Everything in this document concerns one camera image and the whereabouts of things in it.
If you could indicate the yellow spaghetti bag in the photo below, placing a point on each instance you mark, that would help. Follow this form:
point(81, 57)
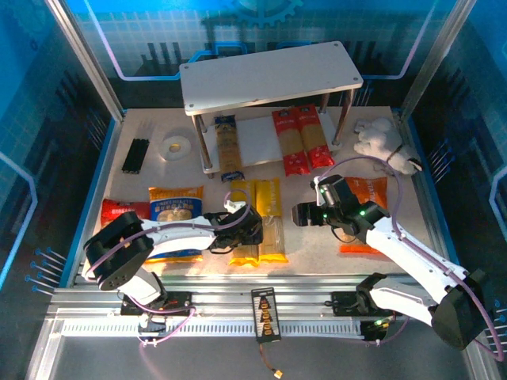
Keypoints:
point(272, 221)
point(241, 190)

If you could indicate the orange pasta bag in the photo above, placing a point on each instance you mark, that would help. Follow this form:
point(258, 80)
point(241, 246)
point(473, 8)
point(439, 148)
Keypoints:
point(370, 190)

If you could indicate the red spaghetti bag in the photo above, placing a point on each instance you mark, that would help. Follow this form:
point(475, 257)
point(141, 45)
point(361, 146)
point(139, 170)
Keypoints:
point(315, 138)
point(291, 146)

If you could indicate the blue orecchiette pasta bag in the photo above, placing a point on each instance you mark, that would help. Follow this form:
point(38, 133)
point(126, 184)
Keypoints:
point(176, 206)

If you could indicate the blue spaghetti bag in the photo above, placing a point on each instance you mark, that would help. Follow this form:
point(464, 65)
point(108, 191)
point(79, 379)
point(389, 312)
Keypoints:
point(229, 150)

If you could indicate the red macaroni bag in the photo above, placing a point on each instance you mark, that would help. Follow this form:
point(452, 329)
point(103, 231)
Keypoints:
point(119, 210)

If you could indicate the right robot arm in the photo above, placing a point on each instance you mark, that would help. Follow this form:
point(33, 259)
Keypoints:
point(416, 253)

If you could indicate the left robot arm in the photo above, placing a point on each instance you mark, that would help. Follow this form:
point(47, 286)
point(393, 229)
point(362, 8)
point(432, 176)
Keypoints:
point(178, 237)

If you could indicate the white two-tier shelf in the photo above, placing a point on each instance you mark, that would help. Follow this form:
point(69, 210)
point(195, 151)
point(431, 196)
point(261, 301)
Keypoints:
point(269, 75)

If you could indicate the white plush toy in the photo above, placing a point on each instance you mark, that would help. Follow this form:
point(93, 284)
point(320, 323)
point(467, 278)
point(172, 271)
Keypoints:
point(380, 138)

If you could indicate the black power distribution board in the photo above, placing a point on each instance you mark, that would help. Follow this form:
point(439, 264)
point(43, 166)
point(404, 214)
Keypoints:
point(266, 314)

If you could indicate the white tape roll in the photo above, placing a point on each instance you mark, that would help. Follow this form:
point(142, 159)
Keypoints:
point(175, 147)

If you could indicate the small black controller board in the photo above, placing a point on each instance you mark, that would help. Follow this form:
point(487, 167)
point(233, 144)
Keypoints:
point(372, 330)

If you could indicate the black ridged block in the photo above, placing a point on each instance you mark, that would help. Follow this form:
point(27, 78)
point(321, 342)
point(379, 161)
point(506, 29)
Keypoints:
point(135, 155)

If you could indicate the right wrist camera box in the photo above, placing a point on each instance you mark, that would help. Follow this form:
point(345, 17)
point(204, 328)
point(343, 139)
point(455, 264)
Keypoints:
point(320, 186)

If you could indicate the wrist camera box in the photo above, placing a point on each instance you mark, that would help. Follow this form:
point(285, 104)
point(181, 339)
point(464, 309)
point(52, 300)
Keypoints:
point(234, 206)
point(320, 186)

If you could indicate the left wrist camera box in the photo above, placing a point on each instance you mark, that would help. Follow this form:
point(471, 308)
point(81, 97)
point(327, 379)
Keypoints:
point(234, 206)

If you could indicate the aluminium frame rail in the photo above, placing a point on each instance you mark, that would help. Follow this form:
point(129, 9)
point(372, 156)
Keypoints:
point(229, 289)

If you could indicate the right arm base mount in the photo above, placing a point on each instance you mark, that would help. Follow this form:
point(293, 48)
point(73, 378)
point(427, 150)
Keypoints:
point(342, 305)

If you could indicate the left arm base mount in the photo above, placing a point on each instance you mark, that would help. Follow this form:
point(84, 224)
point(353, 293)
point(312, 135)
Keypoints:
point(178, 302)

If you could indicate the aluminium frame post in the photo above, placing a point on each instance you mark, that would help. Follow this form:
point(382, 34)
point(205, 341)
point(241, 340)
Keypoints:
point(92, 67)
point(429, 67)

